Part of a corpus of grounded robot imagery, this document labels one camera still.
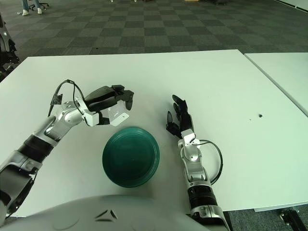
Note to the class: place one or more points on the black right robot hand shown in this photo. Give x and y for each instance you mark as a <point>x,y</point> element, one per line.
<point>184,120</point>

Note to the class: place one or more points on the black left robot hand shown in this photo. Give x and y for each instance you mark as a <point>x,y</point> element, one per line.
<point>101,96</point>

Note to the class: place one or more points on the white charger block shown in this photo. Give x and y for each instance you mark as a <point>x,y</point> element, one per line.
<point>118,116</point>

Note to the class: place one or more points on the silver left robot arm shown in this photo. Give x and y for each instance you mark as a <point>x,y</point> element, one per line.
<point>36,144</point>

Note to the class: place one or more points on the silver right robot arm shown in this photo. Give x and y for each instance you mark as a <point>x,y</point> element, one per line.
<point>192,156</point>

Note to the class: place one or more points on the dark green round plate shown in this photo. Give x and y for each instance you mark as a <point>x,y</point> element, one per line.
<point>130,161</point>

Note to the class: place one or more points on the black swivel chair base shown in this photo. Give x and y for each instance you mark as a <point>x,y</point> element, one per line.
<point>43,4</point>

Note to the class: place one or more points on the white table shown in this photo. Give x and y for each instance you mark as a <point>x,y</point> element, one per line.
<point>284,72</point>

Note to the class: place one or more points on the person legs in jeans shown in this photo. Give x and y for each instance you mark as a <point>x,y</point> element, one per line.
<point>25,6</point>

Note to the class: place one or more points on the grey robot torso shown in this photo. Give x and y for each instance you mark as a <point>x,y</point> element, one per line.
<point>84,214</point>

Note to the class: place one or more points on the black background equipment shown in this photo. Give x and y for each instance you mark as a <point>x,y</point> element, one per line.
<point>220,2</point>

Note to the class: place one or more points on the black metal table base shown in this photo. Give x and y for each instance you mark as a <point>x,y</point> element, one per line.
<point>292,217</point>

